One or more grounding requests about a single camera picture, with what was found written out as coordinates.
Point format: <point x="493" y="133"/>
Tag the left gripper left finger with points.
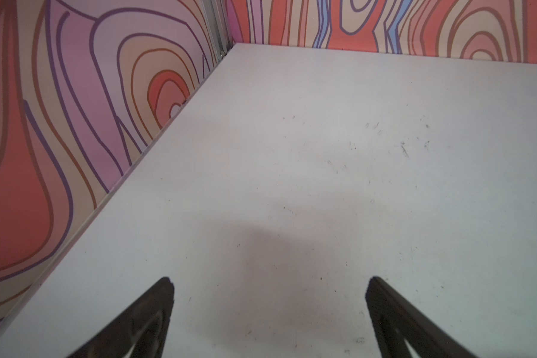
<point x="140" y="330"/>

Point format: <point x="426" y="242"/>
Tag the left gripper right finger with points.
<point x="399" y="327"/>

